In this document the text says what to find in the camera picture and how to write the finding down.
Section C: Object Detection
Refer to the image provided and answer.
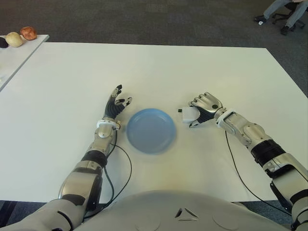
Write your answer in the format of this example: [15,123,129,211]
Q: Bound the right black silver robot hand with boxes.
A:
[187,91,228,128]

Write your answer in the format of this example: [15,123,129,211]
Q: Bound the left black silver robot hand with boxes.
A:
[103,84,133,119]

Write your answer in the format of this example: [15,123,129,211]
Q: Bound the white charger block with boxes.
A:
[178,106,200,124]

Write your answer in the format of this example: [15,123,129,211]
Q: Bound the blue round plate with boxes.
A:
[126,108,177,154]

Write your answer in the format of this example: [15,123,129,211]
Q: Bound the small white table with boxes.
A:
[0,35,50,92]

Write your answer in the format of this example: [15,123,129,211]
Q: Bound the black office chair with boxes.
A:
[271,2,305,27]

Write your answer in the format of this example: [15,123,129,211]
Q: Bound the seated person in jeans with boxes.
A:
[254,0,308,36]

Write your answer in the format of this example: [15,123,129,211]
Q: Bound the grey robot torso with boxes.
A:
[74,190,289,231]

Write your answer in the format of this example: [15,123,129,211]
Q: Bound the red-brown round fruit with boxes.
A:
[20,26,38,40]

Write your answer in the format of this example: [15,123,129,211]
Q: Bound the beige round fruit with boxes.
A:
[5,32,24,48]

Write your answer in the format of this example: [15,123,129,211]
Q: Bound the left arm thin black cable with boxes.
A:
[103,129,132,207]

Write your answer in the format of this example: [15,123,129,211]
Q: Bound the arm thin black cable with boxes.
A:
[225,131,293,216]
[103,129,132,207]

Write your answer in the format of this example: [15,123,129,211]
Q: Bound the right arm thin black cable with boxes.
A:
[225,131,293,216]

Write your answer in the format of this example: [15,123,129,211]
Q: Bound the left arm thick black cable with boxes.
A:
[83,166,115,222]

